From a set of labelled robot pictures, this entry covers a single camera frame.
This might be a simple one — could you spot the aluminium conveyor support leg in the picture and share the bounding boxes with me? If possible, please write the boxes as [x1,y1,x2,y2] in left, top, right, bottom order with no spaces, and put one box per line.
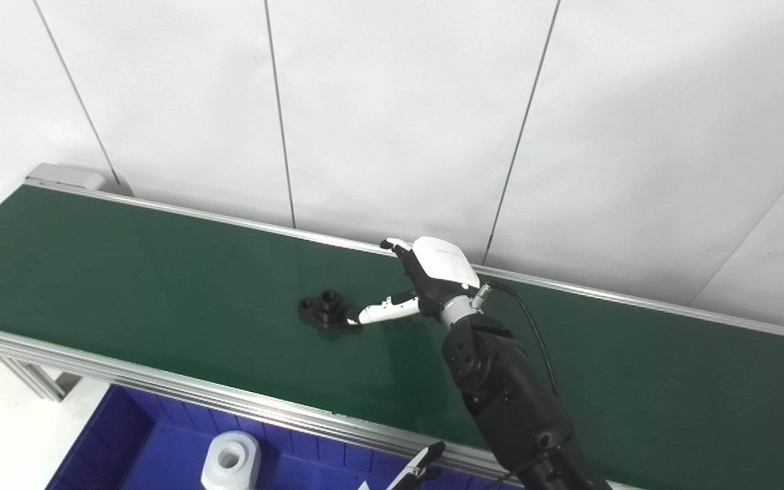
[0,344,83,402]

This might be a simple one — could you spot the white plastic cylinder part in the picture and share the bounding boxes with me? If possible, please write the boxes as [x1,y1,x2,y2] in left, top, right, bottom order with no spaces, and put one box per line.
[200,431,262,490]

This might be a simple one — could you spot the blue plastic bin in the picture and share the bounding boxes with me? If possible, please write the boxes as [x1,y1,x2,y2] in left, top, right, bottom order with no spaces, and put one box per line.
[45,385,522,490]

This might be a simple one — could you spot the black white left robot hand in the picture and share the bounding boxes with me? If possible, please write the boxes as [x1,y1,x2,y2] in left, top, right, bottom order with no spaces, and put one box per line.
[361,441,447,490]

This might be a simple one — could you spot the black flanged machine part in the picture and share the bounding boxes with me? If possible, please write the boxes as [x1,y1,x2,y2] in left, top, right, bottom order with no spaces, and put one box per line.
[297,289,362,332]

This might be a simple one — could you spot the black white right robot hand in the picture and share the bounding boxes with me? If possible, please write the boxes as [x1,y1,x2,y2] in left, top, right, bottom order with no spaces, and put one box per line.
[358,236,491,331]

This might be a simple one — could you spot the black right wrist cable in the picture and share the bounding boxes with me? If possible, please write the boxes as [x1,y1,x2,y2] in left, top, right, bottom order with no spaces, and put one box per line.
[475,279,560,399]

